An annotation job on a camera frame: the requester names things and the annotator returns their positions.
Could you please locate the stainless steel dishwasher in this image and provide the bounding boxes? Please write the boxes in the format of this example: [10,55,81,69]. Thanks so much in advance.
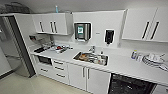
[108,73,158,94]

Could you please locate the chrome faucet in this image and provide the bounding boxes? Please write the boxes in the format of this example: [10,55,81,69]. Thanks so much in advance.
[87,45,97,54]

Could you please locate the orange bowl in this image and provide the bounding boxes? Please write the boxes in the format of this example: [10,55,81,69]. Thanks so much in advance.
[79,54,89,61]

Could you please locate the steel kitchen sink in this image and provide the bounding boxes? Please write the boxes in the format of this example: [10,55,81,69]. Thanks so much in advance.
[72,50,110,67]

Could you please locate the steel paper towel dispenser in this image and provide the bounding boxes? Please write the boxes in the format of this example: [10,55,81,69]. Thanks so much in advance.
[73,22,93,42]

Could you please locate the white cup on plate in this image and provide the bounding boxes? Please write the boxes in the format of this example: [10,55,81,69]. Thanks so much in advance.
[95,56,106,65]

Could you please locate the white sink base cabinet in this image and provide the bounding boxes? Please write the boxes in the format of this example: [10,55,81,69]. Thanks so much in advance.
[67,63,112,94]

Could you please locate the white drawer unit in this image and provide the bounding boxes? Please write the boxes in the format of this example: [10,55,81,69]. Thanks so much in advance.
[35,58,70,83]

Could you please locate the white upper cabinet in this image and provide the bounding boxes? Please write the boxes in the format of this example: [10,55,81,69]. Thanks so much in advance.
[121,7,168,43]
[31,12,74,36]

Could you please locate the black built-in microwave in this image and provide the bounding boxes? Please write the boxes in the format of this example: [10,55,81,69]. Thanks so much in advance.
[34,54,54,67]

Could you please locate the black coffee machine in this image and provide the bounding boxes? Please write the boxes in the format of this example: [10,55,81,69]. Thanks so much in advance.
[28,34,52,52]

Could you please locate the blue bottle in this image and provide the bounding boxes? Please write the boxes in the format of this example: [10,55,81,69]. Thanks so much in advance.
[54,4,60,14]

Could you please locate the dish soap bottle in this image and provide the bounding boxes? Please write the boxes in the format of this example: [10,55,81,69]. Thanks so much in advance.
[131,49,139,61]

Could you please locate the stainless steel refrigerator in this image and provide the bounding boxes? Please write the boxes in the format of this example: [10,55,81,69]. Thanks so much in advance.
[0,14,37,78]

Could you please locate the stack of white dishes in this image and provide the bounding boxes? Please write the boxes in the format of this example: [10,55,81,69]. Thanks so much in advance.
[142,52,166,67]

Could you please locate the white folded towel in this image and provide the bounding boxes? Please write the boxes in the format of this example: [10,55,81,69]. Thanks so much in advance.
[157,63,168,73]

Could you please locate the black wall soap dispenser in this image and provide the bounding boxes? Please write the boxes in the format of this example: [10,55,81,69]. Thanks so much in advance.
[104,29,115,45]

